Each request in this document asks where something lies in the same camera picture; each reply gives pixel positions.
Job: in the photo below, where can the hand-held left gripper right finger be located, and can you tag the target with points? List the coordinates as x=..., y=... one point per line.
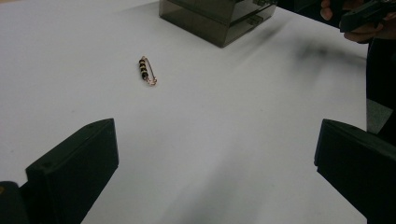
x=358, y=168

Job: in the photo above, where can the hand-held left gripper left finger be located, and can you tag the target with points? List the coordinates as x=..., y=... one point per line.
x=71, y=174

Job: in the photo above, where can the beaded gold safety pin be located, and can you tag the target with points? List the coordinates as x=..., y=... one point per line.
x=144, y=70

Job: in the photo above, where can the smoky clear drawer box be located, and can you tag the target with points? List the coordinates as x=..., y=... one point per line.
x=193, y=18

